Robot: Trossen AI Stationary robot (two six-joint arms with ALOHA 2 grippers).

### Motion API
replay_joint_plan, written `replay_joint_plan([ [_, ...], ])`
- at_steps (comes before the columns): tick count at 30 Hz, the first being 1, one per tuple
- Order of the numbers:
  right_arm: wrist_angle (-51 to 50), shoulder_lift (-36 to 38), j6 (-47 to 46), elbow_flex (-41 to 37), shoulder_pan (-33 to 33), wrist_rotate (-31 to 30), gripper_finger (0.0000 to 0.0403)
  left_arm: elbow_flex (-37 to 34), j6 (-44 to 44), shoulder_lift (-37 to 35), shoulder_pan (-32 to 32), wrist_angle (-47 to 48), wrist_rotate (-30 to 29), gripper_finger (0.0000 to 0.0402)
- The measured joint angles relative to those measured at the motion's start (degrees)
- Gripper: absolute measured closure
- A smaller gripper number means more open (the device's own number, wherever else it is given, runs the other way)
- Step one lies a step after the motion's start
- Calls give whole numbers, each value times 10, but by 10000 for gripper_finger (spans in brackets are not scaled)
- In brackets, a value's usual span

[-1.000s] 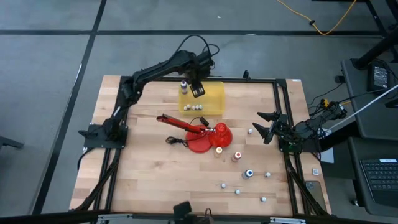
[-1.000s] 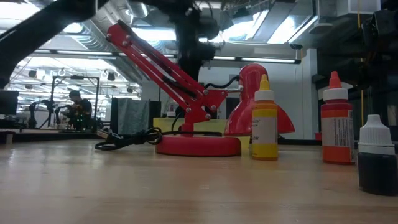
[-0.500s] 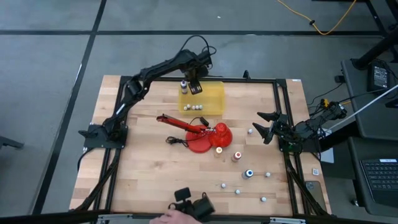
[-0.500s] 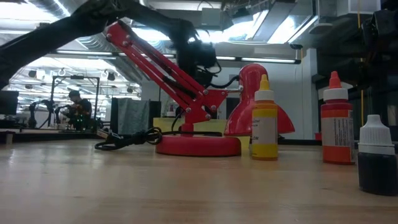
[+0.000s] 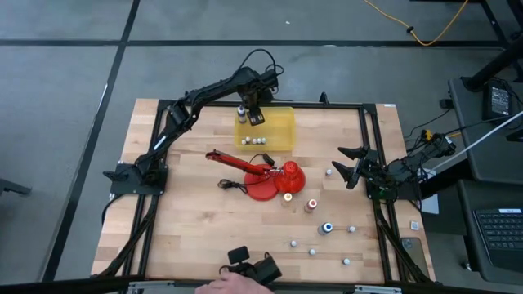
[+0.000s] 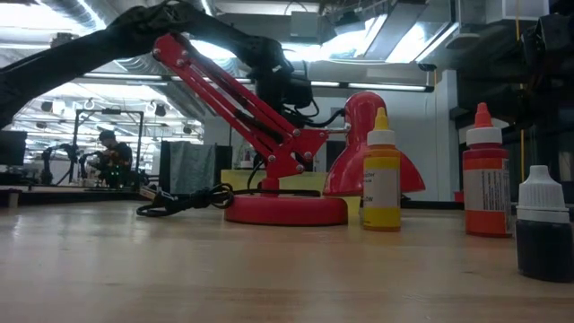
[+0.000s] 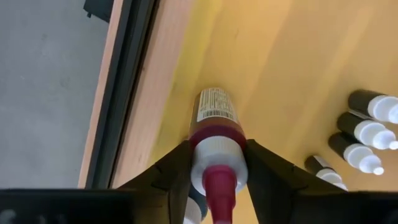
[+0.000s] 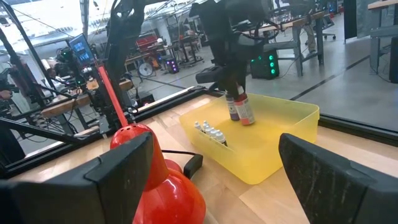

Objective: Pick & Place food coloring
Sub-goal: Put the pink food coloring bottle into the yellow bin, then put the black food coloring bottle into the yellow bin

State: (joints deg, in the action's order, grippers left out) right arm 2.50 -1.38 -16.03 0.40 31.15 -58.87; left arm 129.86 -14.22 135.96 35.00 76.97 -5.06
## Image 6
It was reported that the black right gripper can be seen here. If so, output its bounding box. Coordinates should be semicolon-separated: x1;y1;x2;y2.
522;13;574;91

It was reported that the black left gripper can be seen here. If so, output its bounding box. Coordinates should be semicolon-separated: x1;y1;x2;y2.
244;38;315;118

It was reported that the yellow food coloring bottle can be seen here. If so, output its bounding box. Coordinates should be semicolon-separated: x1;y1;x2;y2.
361;106;403;232

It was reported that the orange food coloring bottle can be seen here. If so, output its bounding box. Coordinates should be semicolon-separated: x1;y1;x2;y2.
462;101;514;238

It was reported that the small white-capped dropper bottle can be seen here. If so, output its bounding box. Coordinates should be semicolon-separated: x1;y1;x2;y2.
514;164;574;284

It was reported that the black cabinet with grey cloth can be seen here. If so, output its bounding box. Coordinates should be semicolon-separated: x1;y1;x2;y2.
160;140;233;195

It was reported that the red desk lamp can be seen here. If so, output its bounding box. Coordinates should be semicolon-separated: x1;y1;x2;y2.
152;29;426;227

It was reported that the person with dark cap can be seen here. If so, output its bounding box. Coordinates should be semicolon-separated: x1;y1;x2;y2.
85;129;135;188

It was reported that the black metal rack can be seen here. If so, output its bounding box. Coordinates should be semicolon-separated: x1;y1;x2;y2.
69;107;145;180

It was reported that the black monitor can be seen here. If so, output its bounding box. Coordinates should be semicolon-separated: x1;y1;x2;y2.
0;129;28;167

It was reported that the long ceiling light rail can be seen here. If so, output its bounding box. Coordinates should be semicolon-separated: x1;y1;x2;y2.
80;71;436;94

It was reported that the black lamp power cord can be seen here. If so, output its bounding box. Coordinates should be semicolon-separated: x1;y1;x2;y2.
135;107;349;220

